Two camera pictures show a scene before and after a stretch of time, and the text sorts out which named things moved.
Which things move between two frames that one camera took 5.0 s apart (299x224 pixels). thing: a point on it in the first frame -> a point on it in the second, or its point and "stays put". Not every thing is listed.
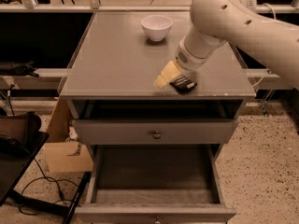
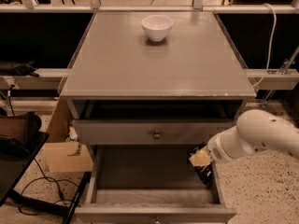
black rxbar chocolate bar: x=183 y=85 -> x=204 y=171
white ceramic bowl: x=157 y=27 stays put
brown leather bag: x=15 y=131 stays put
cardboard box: x=66 y=156 stays put
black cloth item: x=8 y=67 stays put
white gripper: x=188 y=59 -> x=215 y=150
